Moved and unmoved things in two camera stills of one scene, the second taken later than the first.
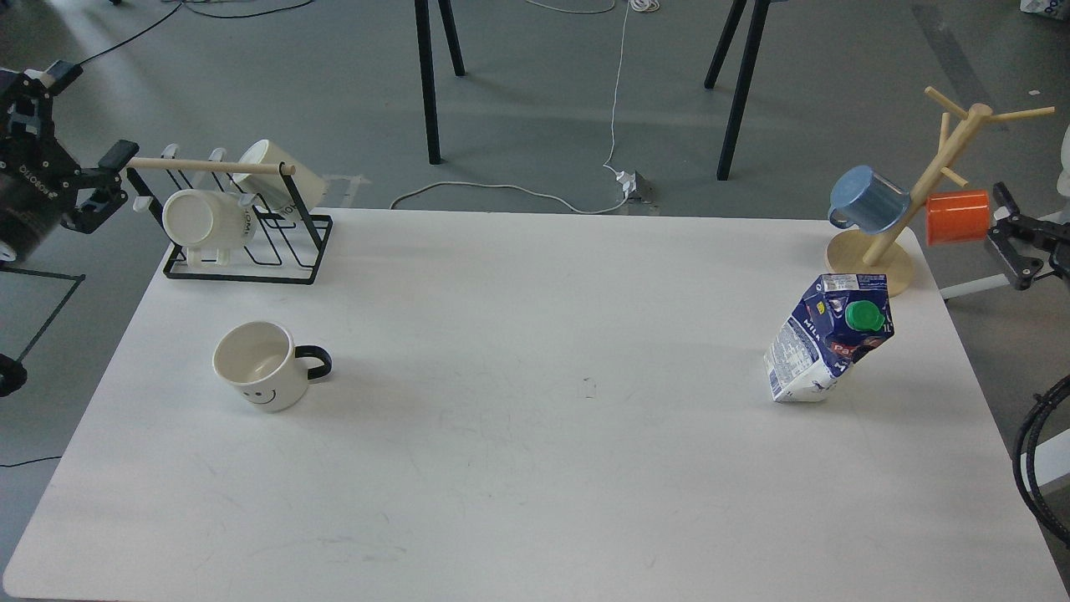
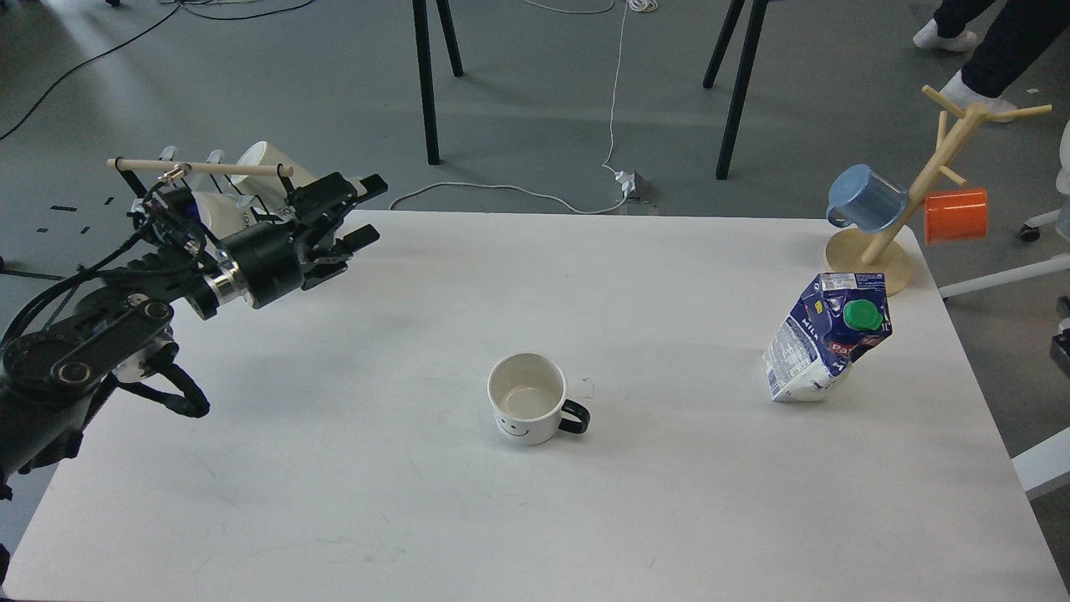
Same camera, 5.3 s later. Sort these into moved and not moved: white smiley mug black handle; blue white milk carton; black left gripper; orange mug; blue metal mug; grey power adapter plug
Moved: black left gripper; white smiley mug black handle
Not moved: orange mug; blue metal mug; grey power adapter plug; blue white milk carton
